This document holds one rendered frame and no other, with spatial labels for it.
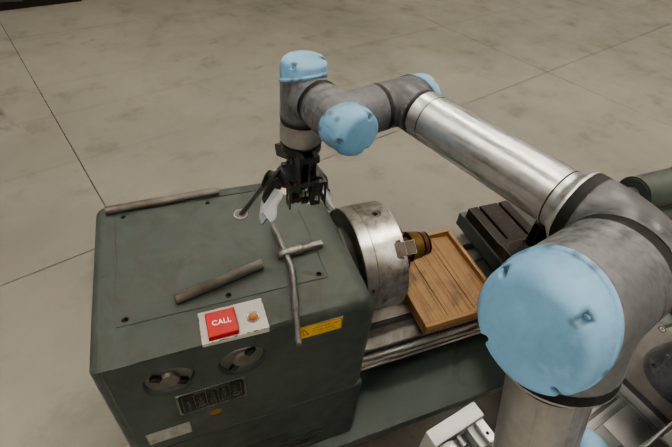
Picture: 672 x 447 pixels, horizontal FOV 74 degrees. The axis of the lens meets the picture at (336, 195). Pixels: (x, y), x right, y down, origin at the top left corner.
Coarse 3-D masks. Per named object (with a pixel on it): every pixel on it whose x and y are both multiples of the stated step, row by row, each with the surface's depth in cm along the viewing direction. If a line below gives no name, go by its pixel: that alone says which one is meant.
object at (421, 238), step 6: (408, 234) 134; (414, 234) 134; (420, 234) 135; (426, 234) 135; (420, 240) 133; (426, 240) 134; (420, 246) 132; (426, 246) 134; (420, 252) 133; (426, 252) 134; (414, 258) 133
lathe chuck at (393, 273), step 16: (368, 208) 125; (384, 208) 125; (368, 224) 119; (384, 224) 120; (384, 240) 117; (400, 240) 119; (384, 256) 116; (384, 272) 116; (400, 272) 118; (384, 288) 118; (400, 288) 120; (384, 304) 122
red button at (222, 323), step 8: (216, 312) 91; (224, 312) 92; (232, 312) 92; (208, 320) 90; (216, 320) 90; (224, 320) 90; (232, 320) 90; (208, 328) 88; (216, 328) 89; (224, 328) 89; (232, 328) 89; (208, 336) 87; (216, 336) 87; (224, 336) 88
